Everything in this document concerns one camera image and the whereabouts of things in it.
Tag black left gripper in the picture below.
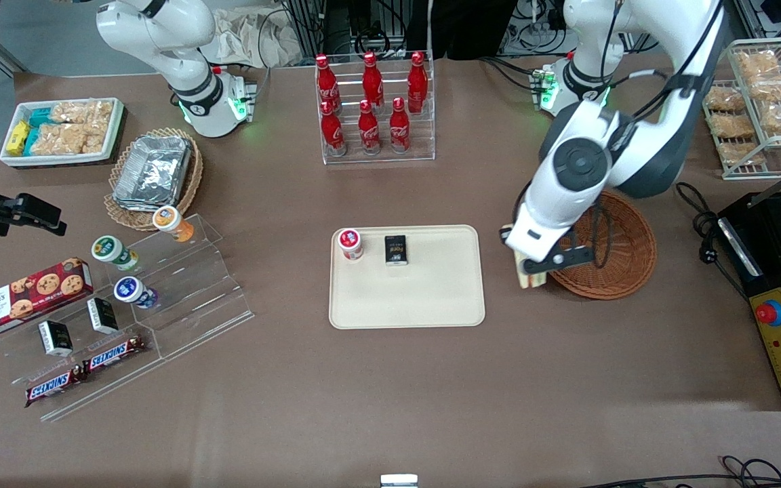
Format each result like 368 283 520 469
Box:
499 227 597 277

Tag triangular sandwich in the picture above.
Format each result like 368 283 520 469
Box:
515 252 548 289

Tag brown round wicker basket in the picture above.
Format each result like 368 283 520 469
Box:
546 190 658 300

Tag beige plastic tray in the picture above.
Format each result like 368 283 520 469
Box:
328 224 486 330

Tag light flat wicker basket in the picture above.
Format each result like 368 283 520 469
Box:
104 127 204 232

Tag green lid yogurt cup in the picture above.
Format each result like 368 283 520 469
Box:
91 235 139 272

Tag yellow snack packet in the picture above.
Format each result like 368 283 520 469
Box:
5 121 31 157

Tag red Walkers cookie box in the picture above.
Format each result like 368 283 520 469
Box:
0 257 94 341

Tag blue lid yogurt cup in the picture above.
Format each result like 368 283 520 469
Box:
114 277 159 310

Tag white rectangular snack bin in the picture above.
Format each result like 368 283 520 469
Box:
0 98 125 168

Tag small black snack box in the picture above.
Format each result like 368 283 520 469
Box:
38 320 73 357
384 235 409 267
87 298 119 335

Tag stacked aluminium foil containers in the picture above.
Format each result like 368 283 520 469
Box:
113 136 193 211

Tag orange lid yogurt cup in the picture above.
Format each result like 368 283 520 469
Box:
153 205 195 243

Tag Snickers chocolate bar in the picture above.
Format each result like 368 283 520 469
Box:
24 366 86 408
83 335 146 375

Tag clear acrylic stepped display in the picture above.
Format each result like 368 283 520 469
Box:
0 213 256 422

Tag clear acrylic bottle rack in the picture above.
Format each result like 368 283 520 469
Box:
315 49 436 165

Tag red lid yogurt cup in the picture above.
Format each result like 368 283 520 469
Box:
338 228 365 262

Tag red cola bottle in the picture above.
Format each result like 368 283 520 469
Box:
315 54 341 113
362 52 385 113
320 100 348 157
407 51 429 115
358 100 382 156
389 98 412 155

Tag person in dark clothes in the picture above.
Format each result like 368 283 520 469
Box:
424 0 521 60

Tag black machine with yellow panel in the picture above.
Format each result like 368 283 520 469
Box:
717 192 781 412

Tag beige cloth bag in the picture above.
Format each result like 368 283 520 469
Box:
201 7 304 68

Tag black power cable with plug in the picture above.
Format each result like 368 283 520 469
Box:
675 182 752 300

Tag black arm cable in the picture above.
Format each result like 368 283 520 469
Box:
601 0 727 129

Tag white wire shelf rack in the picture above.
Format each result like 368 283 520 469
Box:
701 37 781 180

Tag black floor cables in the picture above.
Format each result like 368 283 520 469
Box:
580 455 781 488

